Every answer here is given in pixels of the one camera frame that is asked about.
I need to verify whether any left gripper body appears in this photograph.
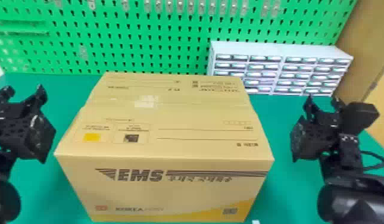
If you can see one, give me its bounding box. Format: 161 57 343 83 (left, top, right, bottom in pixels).
0 101 57 164

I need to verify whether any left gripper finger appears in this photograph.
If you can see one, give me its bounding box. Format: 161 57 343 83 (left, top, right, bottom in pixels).
0 85 17 105
22 83 49 112

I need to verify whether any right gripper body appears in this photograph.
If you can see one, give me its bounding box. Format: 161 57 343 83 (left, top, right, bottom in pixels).
289 112 344 163

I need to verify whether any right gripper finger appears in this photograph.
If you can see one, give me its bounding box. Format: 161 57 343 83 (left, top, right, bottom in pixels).
303 95 321 122
330 97 346 114

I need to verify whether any cardboard box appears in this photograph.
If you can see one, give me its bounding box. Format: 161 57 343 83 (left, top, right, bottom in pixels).
54 71 276 224

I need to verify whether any white drawer cabinet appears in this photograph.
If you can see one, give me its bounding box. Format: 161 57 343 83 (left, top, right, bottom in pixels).
272 43 355 97
207 41 285 95

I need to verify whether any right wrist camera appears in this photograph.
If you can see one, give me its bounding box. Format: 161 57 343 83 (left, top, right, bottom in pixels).
339 101 380 136

